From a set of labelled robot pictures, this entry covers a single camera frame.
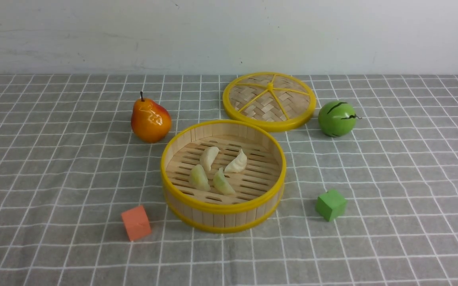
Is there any white dumpling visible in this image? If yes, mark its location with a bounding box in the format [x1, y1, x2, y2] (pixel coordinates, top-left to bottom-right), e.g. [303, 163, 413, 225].
[200, 146, 220, 172]
[224, 149, 248, 173]

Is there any pale green dumpling front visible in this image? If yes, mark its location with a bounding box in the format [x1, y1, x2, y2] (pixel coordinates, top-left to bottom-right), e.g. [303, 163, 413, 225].
[212, 167, 236, 196]

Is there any pale green dumpling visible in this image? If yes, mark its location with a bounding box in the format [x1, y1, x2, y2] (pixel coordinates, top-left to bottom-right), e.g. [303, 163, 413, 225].
[189, 164, 211, 192]
[212, 167, 236, 196]

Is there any bamboo steamer tray yellow rim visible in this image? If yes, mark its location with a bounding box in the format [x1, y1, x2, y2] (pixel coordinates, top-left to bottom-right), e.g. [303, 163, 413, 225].
[161, 120, 287, 232]

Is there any woven steamer lid yellow rim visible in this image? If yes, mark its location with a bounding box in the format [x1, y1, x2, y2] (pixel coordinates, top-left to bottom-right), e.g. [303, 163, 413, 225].
[222, 72, 317, 132]

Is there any orange red toy pear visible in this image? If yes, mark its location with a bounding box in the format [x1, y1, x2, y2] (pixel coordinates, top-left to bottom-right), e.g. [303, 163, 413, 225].
[130, 91, 172, 143]

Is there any green toy watermelon ball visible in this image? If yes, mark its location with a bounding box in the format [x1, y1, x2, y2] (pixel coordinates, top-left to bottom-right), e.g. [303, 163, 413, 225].
[318, 100, 362, 137]

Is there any green cube block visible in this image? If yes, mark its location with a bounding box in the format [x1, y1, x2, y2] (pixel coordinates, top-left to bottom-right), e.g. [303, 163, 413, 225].
[315, 189, 347, 222]

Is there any orange cube block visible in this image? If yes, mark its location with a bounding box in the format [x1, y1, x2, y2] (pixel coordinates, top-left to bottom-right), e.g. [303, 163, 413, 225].
[121, 205, 151, 242]

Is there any grey checked tablecloth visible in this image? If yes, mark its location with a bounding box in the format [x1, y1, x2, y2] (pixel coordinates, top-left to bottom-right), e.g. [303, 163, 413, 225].
[0, 74, 458, 286]

